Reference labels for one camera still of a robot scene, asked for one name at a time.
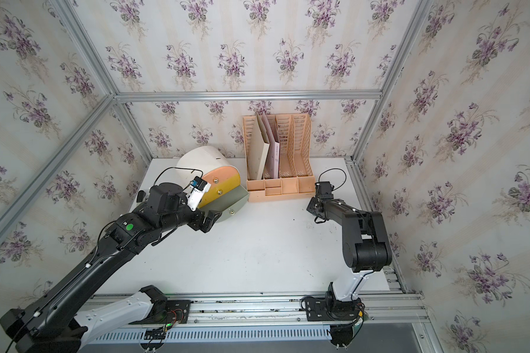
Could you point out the beige cardboard folder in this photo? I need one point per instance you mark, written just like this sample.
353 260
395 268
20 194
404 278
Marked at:
259 147

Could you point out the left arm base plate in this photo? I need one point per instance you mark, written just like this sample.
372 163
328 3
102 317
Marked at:
172 312

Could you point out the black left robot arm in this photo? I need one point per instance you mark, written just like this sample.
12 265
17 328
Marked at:
56 322

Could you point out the pink paper folder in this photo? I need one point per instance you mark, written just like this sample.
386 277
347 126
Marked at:
272 165

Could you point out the beige plastic file organizer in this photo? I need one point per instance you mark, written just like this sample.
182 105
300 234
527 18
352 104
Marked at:
296 178

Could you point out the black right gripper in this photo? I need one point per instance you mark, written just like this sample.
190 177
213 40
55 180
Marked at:
310 207

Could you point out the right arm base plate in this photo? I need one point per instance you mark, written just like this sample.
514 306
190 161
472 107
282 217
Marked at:
328 309

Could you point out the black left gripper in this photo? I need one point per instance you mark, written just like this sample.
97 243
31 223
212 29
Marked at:
198 224

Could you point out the aluminium rail frame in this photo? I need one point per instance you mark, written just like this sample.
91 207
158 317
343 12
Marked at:
215 318

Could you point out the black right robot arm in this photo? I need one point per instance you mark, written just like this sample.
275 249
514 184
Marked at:
366 246

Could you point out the round white drawer cabinet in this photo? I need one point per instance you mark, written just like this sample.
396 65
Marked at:
196 163

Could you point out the pink top drawer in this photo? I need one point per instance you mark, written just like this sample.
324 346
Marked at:
225 178

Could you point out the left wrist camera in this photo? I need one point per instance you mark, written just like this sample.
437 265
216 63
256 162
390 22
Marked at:
199 187

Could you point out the yellow drawer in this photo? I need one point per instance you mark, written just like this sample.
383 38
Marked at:
210 196

